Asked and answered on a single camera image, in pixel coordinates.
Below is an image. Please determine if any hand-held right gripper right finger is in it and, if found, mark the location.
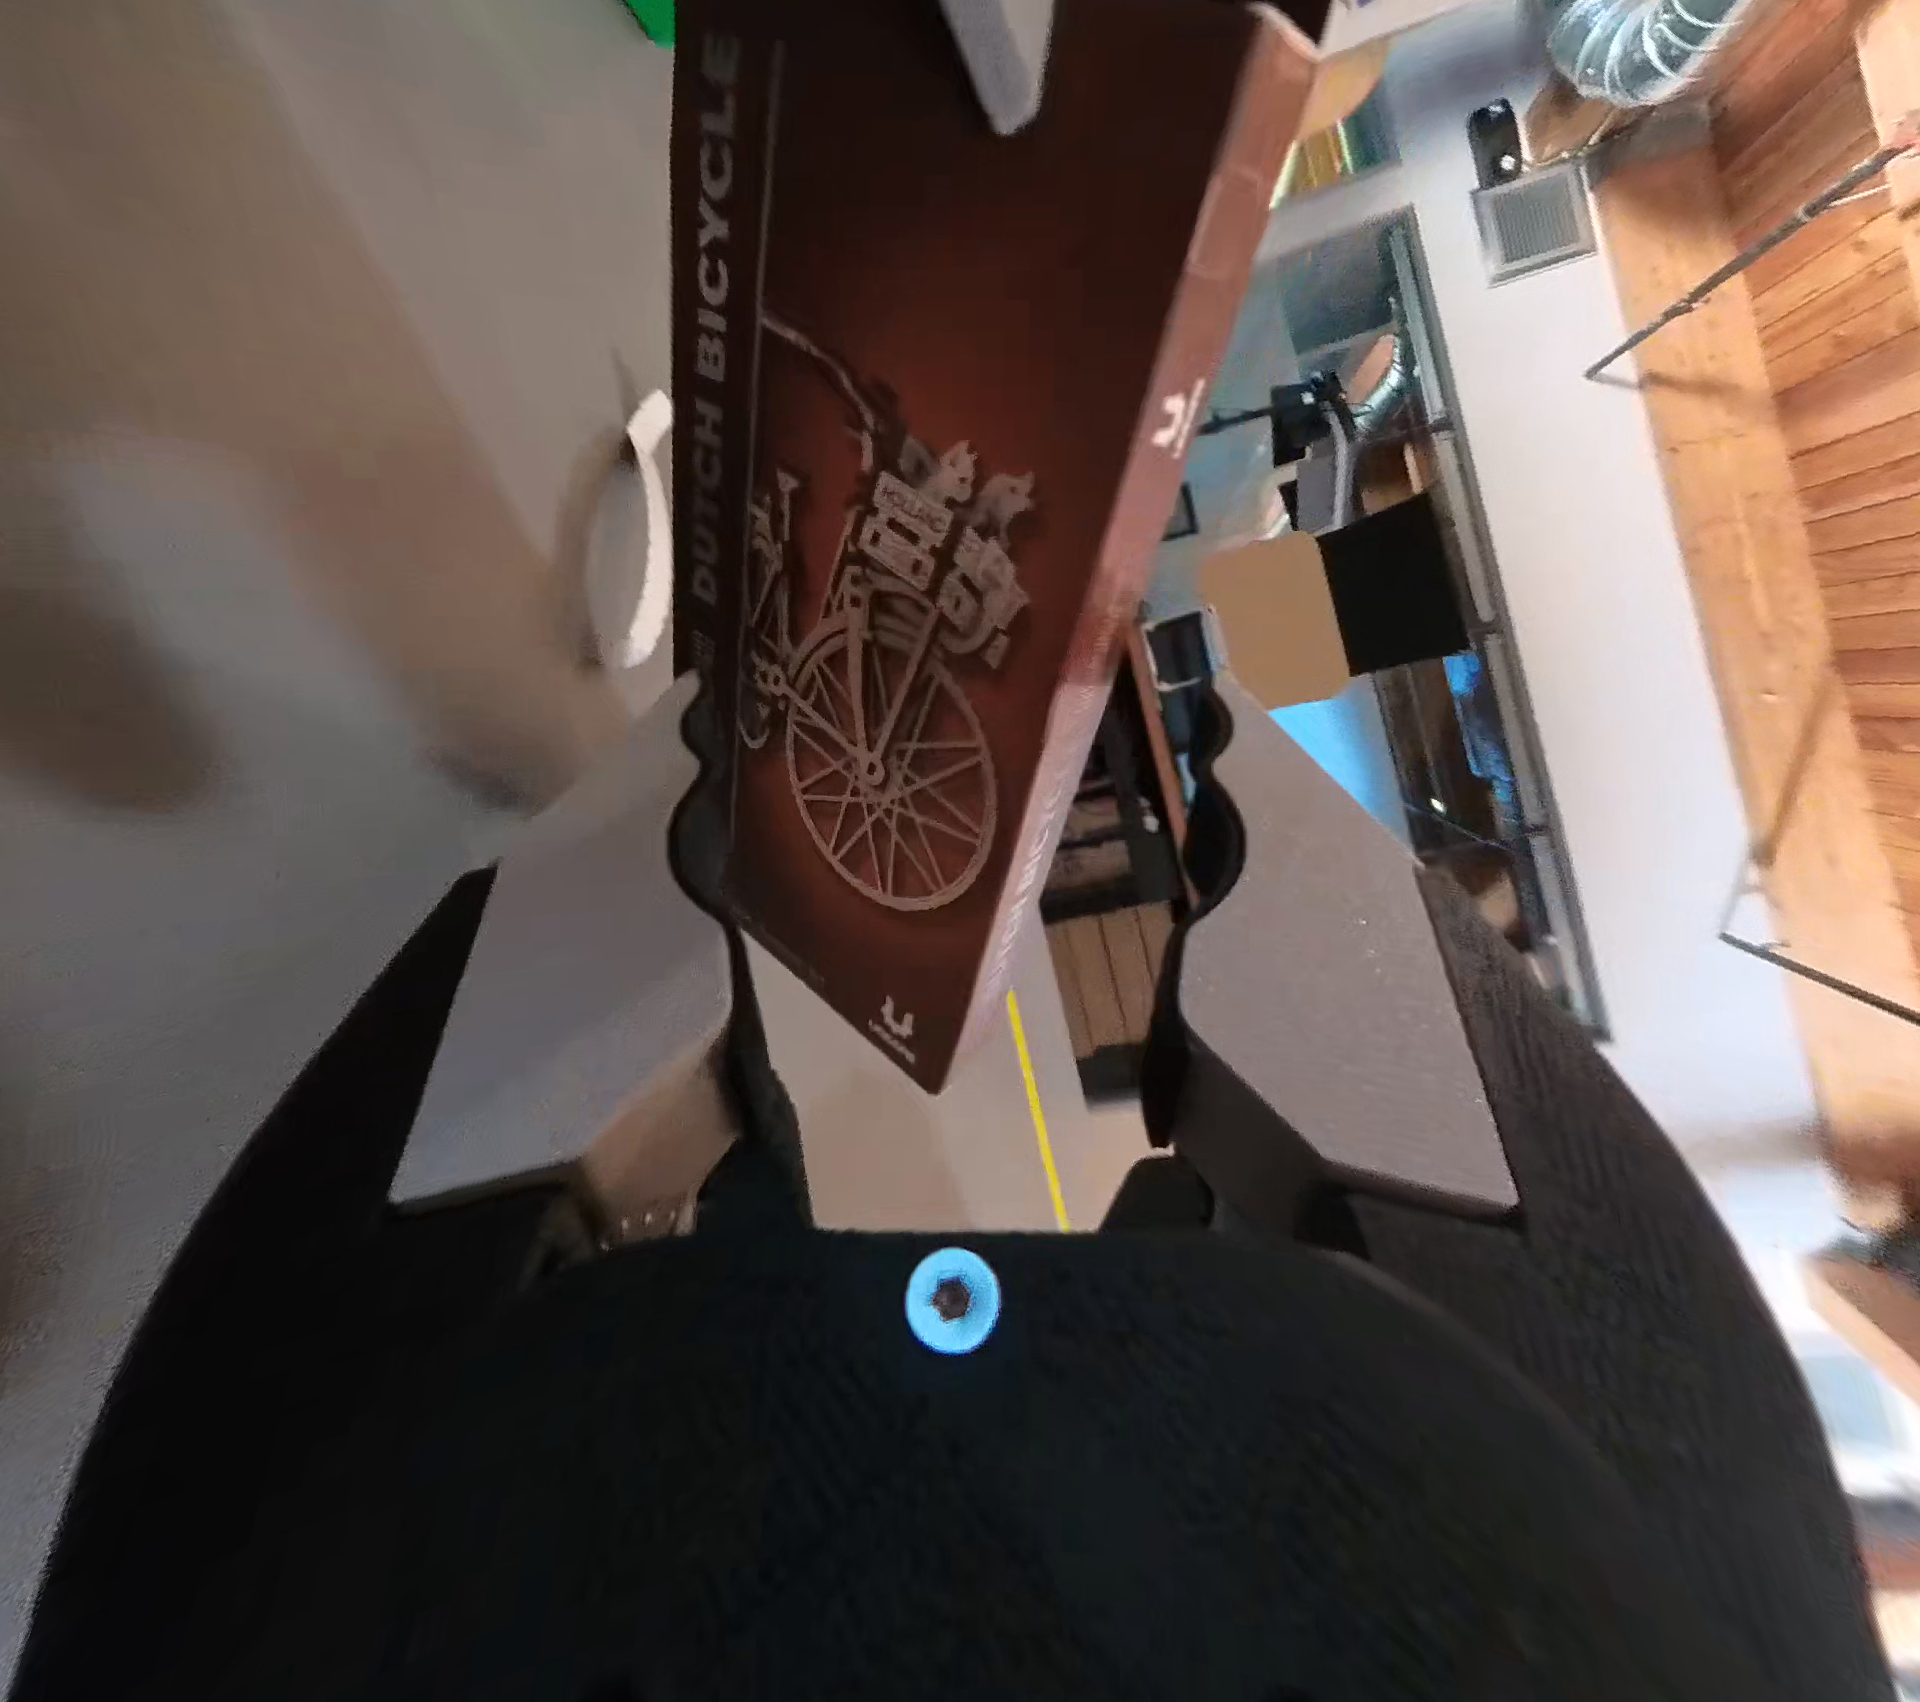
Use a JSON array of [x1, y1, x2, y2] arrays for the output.
[[1137, 684, 1522, 1223]]

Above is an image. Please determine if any black tripod camera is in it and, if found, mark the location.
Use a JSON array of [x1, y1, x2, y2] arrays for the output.
[[1199, 371, 1448, 533]]

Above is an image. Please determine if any wall vent grille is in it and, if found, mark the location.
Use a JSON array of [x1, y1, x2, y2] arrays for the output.
[[1474, 162, 1601, 285]]

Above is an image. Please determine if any brown model kit box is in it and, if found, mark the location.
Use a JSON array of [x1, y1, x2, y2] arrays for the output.
[[666, 0, 1326, 1103]]

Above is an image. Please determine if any thin metal rod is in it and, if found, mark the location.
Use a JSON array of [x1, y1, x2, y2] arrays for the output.
[[1589, 143, 1920, 385]]

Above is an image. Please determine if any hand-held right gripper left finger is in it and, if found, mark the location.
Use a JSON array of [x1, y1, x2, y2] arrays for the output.
[[385, 671, 744, 1254]]

